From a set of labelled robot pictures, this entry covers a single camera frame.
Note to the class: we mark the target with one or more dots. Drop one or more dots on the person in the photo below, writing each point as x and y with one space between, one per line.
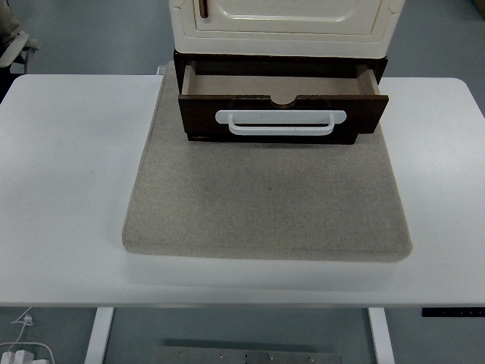
7 19

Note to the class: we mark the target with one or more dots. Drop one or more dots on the small white bracket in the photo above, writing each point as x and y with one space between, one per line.
162 69

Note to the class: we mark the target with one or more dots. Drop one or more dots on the beige fabric mat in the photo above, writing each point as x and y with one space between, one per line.
265 197

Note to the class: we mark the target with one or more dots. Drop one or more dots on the brown cardboard box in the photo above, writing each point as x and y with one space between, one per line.
480 2

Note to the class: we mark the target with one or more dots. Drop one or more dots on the cream plastic cabinet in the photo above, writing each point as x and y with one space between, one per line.
288 38

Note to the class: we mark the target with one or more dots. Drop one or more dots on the white table leg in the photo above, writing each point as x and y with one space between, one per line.
99 337
380 337

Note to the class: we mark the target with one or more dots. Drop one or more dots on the white power adapter tray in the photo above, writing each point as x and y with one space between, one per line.
20 356

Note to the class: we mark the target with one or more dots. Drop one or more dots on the dark wood drawer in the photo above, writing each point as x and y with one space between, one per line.
197 117

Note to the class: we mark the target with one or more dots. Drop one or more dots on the dark wood drawer housing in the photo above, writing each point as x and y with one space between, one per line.
178 72

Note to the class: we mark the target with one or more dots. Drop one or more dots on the white chair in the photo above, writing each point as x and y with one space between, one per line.
15 45

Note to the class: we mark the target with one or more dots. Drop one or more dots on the black table control panel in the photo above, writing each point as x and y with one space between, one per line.
451 312

